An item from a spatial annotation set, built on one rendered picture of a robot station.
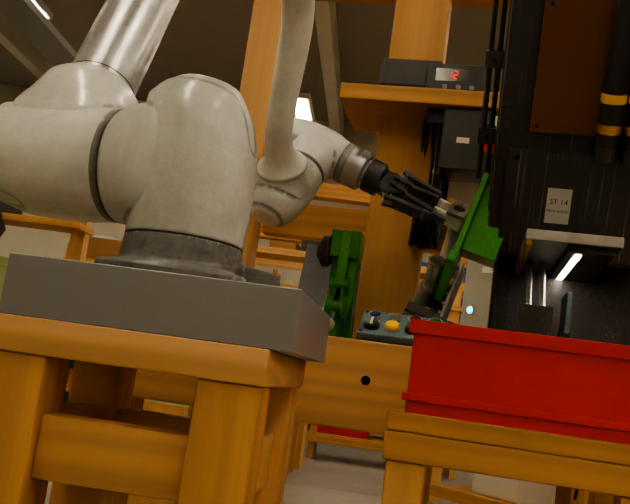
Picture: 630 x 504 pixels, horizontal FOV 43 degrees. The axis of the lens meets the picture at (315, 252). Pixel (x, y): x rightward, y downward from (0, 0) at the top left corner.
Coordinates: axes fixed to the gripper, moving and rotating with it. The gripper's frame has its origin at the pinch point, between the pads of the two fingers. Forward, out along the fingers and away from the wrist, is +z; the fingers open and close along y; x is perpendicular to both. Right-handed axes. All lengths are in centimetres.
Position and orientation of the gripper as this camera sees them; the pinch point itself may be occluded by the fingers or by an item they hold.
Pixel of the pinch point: (450, 215)
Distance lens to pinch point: 174.6
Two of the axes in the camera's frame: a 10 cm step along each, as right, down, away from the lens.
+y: 4.4, -5.1, 7.4
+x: -2.4, 7.3, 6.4
